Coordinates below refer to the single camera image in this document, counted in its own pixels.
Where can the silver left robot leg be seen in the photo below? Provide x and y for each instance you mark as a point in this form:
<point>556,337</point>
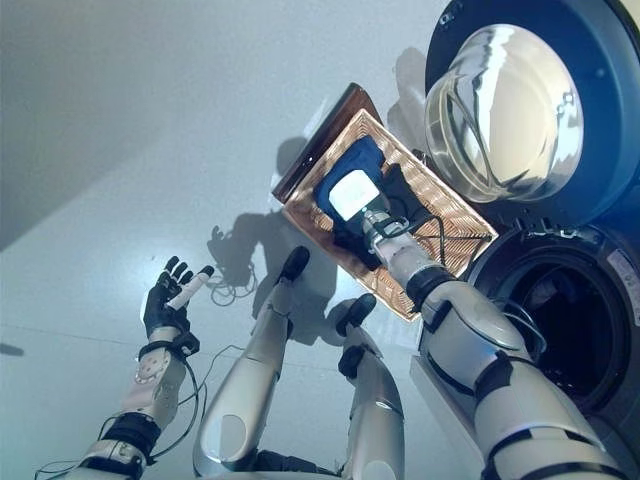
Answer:
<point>245,380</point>

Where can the grey front-load washing machine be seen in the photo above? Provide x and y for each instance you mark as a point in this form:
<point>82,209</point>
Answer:
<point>600,310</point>

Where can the silver robot leg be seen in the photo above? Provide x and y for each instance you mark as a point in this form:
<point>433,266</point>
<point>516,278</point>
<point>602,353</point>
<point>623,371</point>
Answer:
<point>375,410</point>
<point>245,380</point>

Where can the round glass washer door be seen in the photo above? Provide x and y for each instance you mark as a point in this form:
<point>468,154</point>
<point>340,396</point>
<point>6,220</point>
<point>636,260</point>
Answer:
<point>525,110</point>

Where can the grey robot torso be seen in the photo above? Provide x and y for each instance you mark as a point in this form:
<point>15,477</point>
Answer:
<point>295,465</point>

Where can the charcoal folded garment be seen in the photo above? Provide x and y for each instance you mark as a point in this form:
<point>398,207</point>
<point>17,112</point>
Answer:
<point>400,190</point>

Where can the blue garment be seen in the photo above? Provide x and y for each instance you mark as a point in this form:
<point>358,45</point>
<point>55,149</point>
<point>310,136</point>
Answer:
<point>360,155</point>

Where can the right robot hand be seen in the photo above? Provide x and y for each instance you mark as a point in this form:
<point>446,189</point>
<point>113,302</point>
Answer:
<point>355,195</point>

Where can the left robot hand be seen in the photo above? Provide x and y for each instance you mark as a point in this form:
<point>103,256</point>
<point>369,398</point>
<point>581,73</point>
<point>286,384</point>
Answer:
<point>162,312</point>

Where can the rectangular wicker laundry basket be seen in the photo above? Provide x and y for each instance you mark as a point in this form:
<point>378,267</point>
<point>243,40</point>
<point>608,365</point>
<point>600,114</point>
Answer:
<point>450,220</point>

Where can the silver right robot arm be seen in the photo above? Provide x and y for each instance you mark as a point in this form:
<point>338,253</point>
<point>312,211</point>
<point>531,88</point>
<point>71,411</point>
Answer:
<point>475,360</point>

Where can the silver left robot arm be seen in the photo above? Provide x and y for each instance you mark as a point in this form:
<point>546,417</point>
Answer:
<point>150,390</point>

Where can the silver right robot leg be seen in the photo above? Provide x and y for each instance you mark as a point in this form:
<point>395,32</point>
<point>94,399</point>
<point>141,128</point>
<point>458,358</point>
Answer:
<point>375,410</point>

